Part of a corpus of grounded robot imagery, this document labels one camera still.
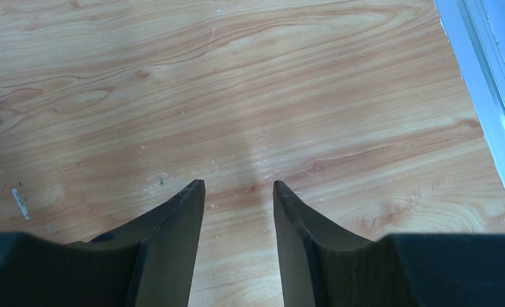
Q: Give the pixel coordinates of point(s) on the aluminium frame rail right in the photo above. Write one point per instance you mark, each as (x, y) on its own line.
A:
(476, 32)

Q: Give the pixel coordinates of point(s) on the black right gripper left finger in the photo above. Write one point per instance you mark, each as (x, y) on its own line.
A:
(148, 261)

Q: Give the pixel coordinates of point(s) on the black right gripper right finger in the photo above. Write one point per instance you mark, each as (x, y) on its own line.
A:
(324, 264)

